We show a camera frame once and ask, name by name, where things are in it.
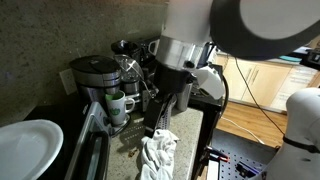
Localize white wall outlet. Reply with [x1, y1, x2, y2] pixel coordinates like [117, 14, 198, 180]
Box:
[58, 67, 79, 96]

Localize perforated metal utensil holder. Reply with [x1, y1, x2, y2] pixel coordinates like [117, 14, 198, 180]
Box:
[155, 96, 178, 132]

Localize thin black cable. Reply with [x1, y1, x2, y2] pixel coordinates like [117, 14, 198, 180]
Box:
[232, 55, 286, 136]

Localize white plate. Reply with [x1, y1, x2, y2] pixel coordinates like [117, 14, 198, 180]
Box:
[0, 119, 65, 180]

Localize white floor cable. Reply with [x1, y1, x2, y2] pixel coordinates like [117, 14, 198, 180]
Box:
[229, 116, 266, 145]

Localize black camera mount rail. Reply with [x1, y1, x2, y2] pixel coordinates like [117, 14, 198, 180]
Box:
[292, 45, 320, 71]

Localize purple black small device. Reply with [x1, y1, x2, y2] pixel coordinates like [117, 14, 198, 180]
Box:
[235, 160, 261, 179]

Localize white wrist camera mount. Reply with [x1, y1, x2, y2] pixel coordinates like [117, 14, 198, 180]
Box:
[192, 64, 226, 101]

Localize white crumpled cloth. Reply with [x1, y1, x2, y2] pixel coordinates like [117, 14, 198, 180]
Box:
[139, 128, 180, 180]

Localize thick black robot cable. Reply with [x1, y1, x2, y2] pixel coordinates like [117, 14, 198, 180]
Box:
[219, 72, 231, 118]

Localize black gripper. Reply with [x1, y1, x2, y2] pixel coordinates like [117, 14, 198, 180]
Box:
[143, 62, 195, 139]

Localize white mug green logo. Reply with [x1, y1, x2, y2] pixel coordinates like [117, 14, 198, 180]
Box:
[105, 90, 136, 126]

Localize black stove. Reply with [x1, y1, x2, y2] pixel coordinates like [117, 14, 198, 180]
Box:
[187, 64, 225, 180]

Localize black steel coffee maker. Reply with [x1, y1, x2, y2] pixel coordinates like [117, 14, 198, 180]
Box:
[68, 54, 123, 108]

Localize glass jar steel blender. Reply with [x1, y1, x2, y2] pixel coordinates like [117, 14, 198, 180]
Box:
[113, 53, 148, 105]

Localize black perforated breadboard table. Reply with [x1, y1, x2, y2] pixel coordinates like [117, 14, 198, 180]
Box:
[199, 127, 278, 180]

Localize red black tool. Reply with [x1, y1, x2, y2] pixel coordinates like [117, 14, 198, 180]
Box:
[206, 145, 231, 164]

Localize light wood base cabinets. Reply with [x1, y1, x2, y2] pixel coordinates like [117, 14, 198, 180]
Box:
[213, 53, 320, 115]

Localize teal plate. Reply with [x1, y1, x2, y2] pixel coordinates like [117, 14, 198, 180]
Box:
[277, 54, 303, 64]

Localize black espresso machine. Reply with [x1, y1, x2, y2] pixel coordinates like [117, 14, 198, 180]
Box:
[110, 35, 162, 68]

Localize steel cup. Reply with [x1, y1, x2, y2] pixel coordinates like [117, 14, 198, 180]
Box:
[175, 82, 195, 112]

